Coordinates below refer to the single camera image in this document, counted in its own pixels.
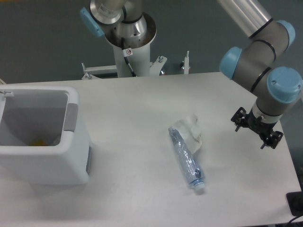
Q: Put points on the crushed clear plastic bottle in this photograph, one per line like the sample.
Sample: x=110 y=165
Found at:
x=190 y=167

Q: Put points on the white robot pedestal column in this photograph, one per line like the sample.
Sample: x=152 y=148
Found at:
x=131 y=46

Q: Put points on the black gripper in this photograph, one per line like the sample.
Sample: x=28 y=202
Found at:
x=269 y=137

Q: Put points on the white upright bracket with bolt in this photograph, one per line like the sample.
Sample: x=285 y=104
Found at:
x=185 y=63

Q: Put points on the white plastic trash can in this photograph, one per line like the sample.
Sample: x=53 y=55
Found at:
x=43 y=136

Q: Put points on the black device at table corner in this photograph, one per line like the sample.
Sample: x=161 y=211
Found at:
x=295 y=203

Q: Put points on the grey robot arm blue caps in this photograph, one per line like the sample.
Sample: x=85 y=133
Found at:
x=276 y=89

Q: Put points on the white metal base frame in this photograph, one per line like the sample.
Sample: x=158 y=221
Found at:
x=103 y=72

